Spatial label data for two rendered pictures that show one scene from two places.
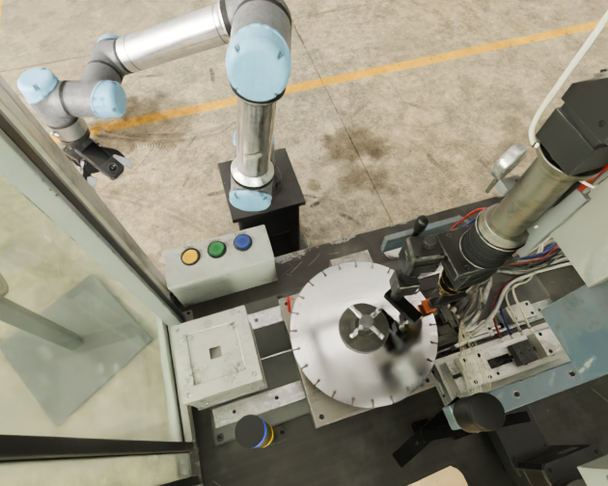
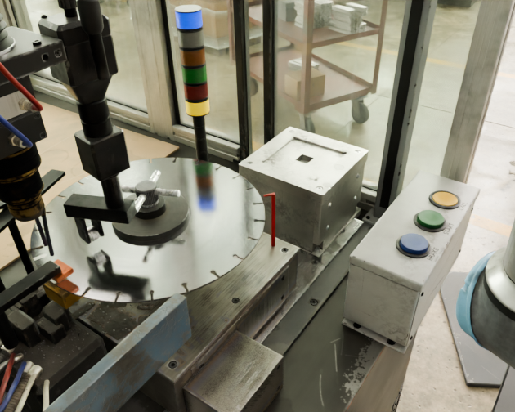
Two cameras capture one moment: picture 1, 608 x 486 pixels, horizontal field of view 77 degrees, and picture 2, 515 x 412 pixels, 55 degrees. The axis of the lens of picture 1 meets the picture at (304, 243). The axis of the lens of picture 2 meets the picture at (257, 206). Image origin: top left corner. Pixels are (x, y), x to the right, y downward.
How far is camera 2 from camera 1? 95 cm
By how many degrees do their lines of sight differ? 78
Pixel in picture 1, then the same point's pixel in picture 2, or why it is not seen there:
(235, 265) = (384, 221)
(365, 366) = not seen: hidden behind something
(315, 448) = not seen: hidden behind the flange
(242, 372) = (261, 158)
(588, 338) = not seen: outside the picture
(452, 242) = (29, 41)
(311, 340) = (208, 179)
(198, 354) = (318, 151)
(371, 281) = (173, 266)
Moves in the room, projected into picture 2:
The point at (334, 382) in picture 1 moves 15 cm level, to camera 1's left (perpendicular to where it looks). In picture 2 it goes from (155, 167) to (230, 139)
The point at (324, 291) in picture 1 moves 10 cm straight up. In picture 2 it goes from (233, 222) to (229, 162)
